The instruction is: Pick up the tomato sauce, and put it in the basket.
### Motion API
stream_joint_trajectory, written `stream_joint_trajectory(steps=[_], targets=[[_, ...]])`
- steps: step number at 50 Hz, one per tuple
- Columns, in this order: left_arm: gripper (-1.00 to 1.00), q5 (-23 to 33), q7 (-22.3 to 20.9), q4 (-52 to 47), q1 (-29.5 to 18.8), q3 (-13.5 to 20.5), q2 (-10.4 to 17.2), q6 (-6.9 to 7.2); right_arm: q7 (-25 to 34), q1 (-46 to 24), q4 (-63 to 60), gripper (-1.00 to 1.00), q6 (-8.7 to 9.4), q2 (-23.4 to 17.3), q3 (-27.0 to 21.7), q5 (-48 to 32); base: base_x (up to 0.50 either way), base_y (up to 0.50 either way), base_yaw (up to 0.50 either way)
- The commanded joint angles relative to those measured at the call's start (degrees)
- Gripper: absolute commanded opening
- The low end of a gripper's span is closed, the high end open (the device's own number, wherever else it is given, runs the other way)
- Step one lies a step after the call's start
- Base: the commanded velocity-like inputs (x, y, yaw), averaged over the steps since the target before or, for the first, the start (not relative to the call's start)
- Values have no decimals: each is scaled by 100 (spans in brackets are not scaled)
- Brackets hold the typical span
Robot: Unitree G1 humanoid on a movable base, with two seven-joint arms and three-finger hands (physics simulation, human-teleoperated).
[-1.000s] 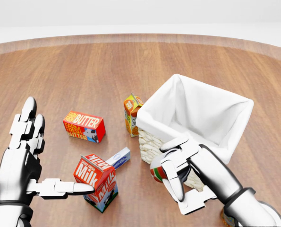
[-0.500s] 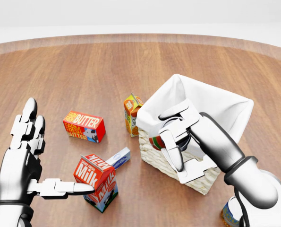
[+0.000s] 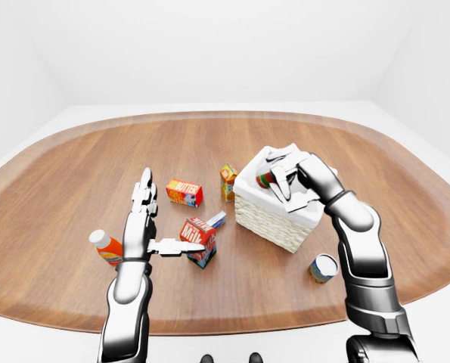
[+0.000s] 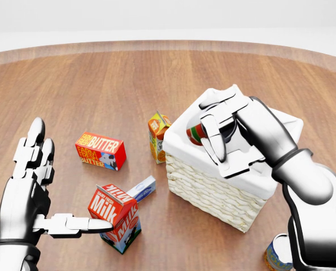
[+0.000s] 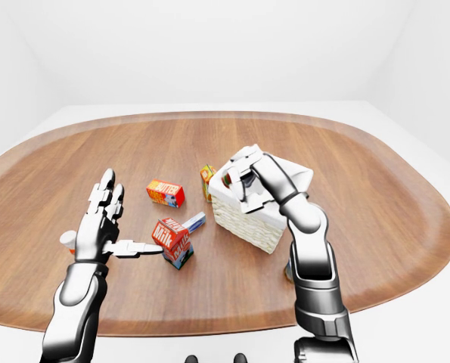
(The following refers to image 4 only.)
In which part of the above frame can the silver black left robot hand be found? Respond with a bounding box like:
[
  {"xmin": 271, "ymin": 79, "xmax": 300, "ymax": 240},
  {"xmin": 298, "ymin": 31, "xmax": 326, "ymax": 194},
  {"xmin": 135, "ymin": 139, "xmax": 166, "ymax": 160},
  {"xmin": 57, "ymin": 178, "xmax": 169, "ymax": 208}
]
[{"xmin": 0, "ymin": 117, "xmax": 114, "ymax": 246}]

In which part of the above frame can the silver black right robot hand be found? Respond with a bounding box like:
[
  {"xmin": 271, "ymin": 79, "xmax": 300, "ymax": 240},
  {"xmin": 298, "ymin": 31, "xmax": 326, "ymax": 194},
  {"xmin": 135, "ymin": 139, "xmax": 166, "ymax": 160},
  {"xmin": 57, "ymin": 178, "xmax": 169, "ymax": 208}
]
[{"xmin": 198, "ymin": 84, "xmax": 299, "ymax": 179}]

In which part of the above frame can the red green tomato sauce can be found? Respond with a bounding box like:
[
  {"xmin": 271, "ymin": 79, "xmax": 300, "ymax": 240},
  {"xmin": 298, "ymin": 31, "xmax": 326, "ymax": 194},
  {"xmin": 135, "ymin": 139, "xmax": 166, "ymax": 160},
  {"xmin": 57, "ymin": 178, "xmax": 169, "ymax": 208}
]
[{"xmin": 186, "ymin": 122, "xmax": 204, "ymax": 147}]

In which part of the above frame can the white woven basket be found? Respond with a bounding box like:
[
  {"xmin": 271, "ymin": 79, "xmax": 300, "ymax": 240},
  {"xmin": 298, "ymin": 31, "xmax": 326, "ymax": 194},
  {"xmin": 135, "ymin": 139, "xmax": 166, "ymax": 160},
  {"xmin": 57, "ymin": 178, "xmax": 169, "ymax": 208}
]
[{"xmin": 163, "ymin": 88, "xmax": 304, "ymax": 234}]

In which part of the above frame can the orange juice carton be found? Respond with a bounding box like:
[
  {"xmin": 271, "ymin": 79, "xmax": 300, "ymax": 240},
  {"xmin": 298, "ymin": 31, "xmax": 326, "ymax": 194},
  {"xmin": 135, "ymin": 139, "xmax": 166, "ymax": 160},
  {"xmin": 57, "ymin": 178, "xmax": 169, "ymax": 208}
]
[{"xmin": 148, "ymin": 110, "xmax": 172, "ymax": 165}]

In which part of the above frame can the red butter box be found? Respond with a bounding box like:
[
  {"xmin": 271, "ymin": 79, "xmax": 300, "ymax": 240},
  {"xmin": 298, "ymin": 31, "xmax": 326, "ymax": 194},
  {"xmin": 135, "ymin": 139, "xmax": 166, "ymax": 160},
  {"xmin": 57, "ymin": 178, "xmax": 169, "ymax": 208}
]
[{"xmin": 75, "ymin": 131, "xmax": 127, "ymax": 172}]

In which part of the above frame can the red milk carton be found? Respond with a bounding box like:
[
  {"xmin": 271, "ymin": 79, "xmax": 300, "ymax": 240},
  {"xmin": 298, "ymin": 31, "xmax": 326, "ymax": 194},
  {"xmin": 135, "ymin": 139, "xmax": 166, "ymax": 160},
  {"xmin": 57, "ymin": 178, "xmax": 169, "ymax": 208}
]
[{"xmin": 88, "ymin": 183, "xmax": 142, "ymax": 255}]

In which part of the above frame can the white blue box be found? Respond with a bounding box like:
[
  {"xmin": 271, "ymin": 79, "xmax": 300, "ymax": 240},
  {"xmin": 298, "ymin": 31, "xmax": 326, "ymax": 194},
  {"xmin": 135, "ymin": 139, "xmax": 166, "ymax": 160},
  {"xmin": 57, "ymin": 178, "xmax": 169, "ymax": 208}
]
[{"xmin": 125, "ymin": 175, "xmax": 157, "ymax": 204}]

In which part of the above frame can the blue yellow can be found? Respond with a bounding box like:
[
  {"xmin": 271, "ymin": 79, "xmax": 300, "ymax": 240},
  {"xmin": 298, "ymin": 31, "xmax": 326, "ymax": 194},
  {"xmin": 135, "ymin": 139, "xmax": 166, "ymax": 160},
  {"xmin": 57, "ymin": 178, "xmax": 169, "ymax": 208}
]
[{"xmin": 264, "ymin": 233, "xmax": 294, "ymax": 271}]

